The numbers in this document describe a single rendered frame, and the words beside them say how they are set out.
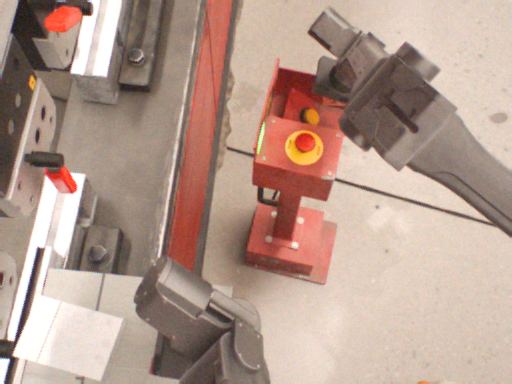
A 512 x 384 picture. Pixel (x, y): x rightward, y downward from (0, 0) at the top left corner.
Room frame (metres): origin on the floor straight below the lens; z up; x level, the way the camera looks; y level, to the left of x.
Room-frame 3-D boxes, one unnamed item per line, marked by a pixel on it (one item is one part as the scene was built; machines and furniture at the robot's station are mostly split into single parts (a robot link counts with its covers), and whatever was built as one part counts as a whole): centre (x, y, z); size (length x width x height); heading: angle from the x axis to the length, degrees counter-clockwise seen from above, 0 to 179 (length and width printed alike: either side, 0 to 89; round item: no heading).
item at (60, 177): (0.29, 0.24, 1.20); 0.04 x 0.02 x 0.10; 86
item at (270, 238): (0.59, -0.09, 0.13); 0.10 x 0.10 x 0.01; 79
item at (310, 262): (0.58, -0.12, 0.06); 0.25 x 0.20 x 0.12; 79
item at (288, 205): (0.59, -0.09, 0.39); 0.05 x 0.05 x 0.54; 79
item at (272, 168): (0.59, -0.09, 0.75); 0.20 x 0.16 x 0.18; 169
